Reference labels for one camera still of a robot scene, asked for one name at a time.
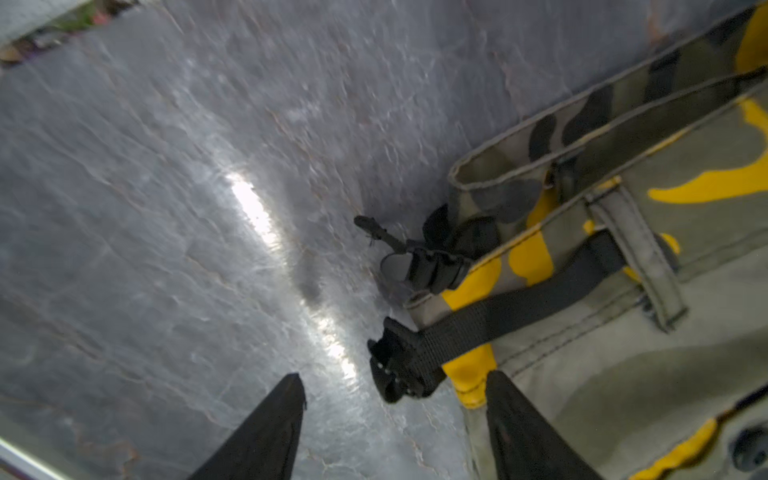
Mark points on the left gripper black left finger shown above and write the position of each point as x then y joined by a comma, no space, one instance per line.
265,445

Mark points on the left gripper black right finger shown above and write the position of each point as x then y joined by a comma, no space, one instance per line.
524,444

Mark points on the camouflage yellow green trousers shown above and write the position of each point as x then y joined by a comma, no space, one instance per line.
609,256

